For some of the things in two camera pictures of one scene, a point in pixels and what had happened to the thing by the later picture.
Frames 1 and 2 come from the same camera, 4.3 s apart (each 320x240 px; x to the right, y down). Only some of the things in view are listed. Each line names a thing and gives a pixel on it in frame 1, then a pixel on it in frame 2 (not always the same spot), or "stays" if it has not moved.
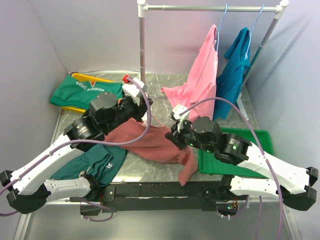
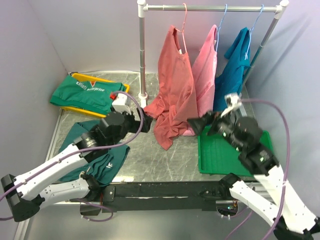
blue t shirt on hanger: [229, 82] stays
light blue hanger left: [218, 28] stays
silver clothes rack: [142, 7] stays
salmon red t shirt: [155, 146] to [174, 103]
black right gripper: [176, 136] to [197, 124]
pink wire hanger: [159, 122] to [182, 31]
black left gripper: [141, 105] to [137, 125]
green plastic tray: [209, 163] stays
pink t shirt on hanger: [200, 83] stays
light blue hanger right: [250, 31] stays
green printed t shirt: [78, 93] stays
